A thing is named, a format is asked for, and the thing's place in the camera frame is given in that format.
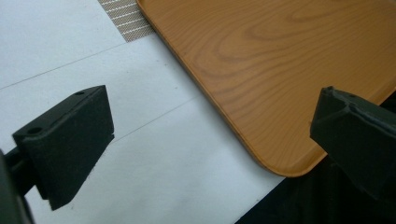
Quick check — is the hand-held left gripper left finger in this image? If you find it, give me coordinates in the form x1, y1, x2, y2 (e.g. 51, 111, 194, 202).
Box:
11, 84, 116, 212

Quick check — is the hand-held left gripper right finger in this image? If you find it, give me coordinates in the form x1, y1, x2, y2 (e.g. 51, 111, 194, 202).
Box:
309, 86, 396, 203

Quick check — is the wooden tray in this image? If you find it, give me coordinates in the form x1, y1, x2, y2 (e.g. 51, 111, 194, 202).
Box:
135, 0, 396, 178

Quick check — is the beige woven placemat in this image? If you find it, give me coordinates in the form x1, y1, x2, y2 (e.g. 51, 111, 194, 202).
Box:
96, 0, 156, 43

